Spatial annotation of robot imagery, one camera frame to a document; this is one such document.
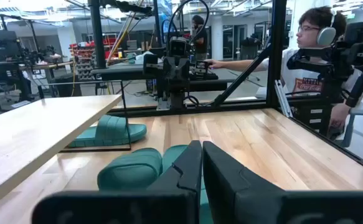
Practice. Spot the grey computer desk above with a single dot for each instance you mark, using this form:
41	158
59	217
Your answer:
122	73

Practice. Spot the wooden shelf black metal legs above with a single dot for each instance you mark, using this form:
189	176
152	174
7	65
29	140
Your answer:
28	137

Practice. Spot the person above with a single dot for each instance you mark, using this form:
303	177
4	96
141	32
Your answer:
305	37
200	40

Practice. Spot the black workbench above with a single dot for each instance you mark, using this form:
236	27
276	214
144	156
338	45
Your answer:
13	66

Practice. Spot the light grey chair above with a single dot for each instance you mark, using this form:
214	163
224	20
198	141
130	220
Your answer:
352	124

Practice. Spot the red grey bin rack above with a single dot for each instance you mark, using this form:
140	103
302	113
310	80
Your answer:
87	56

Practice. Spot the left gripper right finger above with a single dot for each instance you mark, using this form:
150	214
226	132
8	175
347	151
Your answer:
246	199

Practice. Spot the black drawer cabinet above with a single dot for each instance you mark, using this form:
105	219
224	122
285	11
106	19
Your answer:
312	116

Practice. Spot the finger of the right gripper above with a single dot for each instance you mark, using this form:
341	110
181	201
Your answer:
170	73
183	73

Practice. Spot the teal rubber slide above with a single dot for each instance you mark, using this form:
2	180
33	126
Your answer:
106	130
131	169

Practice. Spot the silver metal bars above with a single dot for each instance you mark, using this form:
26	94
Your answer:
282	99

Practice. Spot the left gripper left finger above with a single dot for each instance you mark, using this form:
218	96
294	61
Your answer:
168	205

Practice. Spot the black backlit keyboard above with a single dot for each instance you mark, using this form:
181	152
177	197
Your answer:
210	75

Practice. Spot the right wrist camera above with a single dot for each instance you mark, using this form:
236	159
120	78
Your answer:
178	47

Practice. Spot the black box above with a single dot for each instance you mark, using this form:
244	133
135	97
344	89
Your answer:
64	85

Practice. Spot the yellow pole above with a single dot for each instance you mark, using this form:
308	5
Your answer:
119	40

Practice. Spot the person's grey headphones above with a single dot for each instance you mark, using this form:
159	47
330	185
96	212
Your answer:
326	35

